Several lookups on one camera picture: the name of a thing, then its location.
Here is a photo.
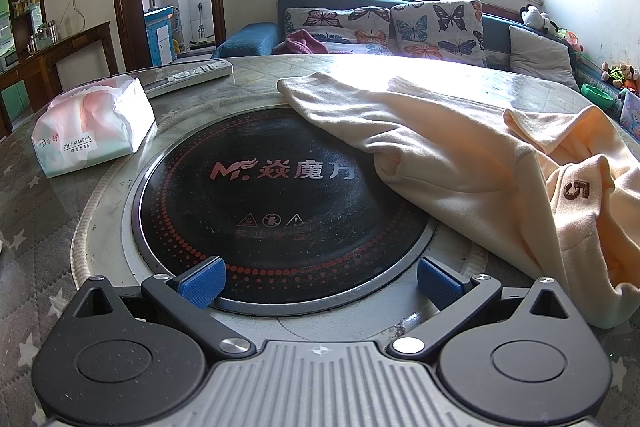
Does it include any grey remote control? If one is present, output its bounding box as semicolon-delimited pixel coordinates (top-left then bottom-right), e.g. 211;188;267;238
144;60;234;98

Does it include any grey pillow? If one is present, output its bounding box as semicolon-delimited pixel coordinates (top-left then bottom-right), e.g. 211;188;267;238
509;25;581;92

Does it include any blue corner sofa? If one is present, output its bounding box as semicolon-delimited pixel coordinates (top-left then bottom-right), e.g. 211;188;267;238
210;0;640;108

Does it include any long butterfly print pillow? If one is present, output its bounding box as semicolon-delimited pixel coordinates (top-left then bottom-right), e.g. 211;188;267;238
284;7;392;35

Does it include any large butterfly print pillow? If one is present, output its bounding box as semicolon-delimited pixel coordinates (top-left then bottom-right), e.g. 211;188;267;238
391;0;487;68

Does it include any green bowl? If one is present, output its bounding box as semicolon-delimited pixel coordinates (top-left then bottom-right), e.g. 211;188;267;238
580;83;613;108

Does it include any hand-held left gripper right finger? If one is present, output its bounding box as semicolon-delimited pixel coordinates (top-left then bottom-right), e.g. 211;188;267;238
387;256;573;359

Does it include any dark wooden sideboard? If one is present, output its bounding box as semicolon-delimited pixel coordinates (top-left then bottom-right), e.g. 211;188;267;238
0;22;112;138

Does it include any clear plastic storage box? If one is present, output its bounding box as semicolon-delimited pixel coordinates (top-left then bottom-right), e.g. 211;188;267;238
619;89;640;128

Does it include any pink cloth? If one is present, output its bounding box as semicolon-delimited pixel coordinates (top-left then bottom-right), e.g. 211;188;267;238
272;29;328;55

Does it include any black round induction cooktop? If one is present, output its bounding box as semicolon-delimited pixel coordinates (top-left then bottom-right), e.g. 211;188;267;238
131;106;438;319

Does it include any panda plush toy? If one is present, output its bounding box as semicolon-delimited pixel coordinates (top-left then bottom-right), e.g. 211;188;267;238
520;4;558;38

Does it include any colourful plush toy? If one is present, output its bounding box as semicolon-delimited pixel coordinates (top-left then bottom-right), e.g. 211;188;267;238
557;29;584;55

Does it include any white tissue pack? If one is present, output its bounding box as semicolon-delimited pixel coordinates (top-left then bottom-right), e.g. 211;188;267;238
31;74;156;179

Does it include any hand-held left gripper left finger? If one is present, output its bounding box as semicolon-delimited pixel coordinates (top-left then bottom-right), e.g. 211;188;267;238
75;256;257;360

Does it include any grey star quilted table cover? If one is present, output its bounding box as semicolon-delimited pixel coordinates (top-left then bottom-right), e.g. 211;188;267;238
0;54;640;427

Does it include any green yellow plush toy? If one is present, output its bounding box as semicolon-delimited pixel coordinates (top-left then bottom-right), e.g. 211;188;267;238
600;62;626;88

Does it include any cream yellow garment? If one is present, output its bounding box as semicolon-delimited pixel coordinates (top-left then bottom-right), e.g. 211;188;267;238
276;72;640;330

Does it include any small butterfly print pillow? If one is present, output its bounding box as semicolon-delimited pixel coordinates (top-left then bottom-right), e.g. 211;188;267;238
320;29;396;56

